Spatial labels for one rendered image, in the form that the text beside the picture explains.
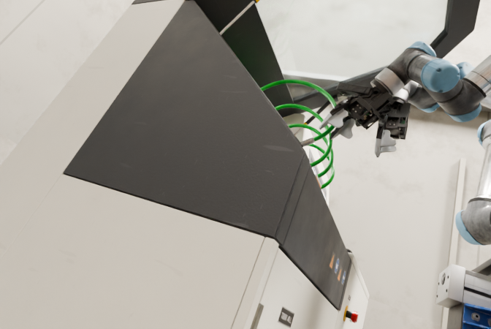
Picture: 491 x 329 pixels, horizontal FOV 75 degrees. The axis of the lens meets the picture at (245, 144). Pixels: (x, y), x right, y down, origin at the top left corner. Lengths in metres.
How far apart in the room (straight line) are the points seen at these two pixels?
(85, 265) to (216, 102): 0.41
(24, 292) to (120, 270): 0.22
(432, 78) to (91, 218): 0.84
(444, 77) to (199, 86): 0.59
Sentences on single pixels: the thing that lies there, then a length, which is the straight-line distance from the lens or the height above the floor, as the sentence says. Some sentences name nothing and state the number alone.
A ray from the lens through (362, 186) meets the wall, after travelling 3.12.
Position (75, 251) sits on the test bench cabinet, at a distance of 0.74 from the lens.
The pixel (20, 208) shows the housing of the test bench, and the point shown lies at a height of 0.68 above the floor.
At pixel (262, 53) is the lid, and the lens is 1.31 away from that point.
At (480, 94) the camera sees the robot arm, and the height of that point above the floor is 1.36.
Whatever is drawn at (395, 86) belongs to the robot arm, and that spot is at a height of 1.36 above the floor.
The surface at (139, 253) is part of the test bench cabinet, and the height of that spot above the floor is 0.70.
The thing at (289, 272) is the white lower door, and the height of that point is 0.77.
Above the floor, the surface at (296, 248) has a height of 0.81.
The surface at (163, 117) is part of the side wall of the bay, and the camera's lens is 0.79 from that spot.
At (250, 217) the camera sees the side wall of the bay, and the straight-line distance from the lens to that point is 0.54.
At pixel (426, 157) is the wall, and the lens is 3.34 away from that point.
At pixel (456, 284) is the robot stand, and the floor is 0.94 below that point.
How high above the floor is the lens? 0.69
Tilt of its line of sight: 25 degrees up
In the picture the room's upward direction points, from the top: 24 degrees clockwise
